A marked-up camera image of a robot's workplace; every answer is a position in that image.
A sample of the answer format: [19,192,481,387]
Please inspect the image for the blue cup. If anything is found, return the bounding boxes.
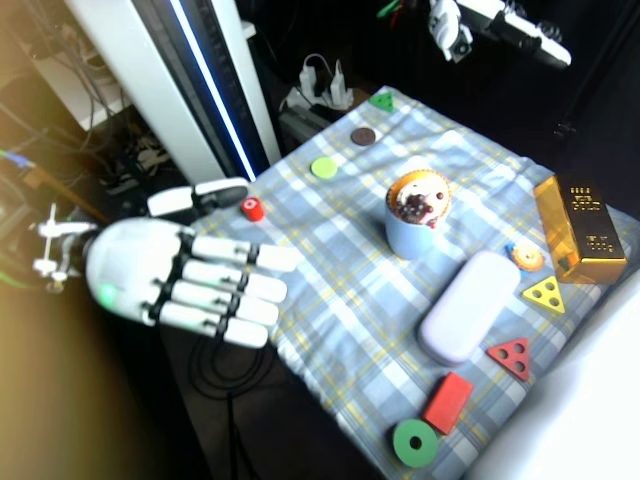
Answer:
[383,192,451,261]

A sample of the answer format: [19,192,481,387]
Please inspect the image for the power strip with white plugs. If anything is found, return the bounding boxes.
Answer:
[279,53,357,114]

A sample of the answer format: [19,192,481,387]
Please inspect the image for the white shelf board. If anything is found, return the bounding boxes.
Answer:
[29,47,132,132]

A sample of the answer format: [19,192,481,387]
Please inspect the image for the green ring disc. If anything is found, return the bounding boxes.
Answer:
[391,418,441,470]

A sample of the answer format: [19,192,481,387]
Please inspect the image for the green sandwich cookie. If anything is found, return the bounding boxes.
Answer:
[309,155,340,180]

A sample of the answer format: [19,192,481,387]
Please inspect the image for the black coiled cable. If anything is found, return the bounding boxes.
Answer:
[188,334,276,480]

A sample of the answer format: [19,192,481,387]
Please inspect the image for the red triangle block with holes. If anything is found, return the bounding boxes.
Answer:
[486,337,532,383]

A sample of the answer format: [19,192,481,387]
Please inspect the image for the white column with blue stripe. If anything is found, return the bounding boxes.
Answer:
[64,0,282,199]

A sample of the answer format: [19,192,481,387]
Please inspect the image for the blue plaid cloth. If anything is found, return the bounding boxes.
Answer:
[197,85,640,480]

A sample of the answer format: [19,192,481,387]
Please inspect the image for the green cable with blue plug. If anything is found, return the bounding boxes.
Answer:
[0,148,37,172]

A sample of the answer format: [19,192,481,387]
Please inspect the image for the red rectangular block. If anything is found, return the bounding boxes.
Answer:
[422,371,475,436]

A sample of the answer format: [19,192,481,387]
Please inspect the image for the white blurred foreground surface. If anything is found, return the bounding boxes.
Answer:
[464,279,640,480]

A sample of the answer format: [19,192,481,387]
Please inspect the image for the red bottle cap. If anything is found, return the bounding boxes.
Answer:
[239,196,266,223]

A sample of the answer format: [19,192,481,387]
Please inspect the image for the small orange toy tart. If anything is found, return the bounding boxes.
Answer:
[503,242,546,274]

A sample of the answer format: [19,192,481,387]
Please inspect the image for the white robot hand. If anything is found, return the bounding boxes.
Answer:
[84,177,304,350]
[427,0,573,69]

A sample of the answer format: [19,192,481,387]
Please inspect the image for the yellow triangle block with holes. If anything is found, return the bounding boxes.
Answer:
[522,274,567,315]

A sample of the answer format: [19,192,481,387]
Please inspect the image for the blueberry toy cupcake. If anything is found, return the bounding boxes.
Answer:
[387,169,453,230]

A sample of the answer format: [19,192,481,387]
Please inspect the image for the lilac glasses case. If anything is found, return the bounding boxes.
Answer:
[417,249,523,366]

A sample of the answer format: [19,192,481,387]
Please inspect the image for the toy gold bar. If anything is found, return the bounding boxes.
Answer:
[533,173,629,285]

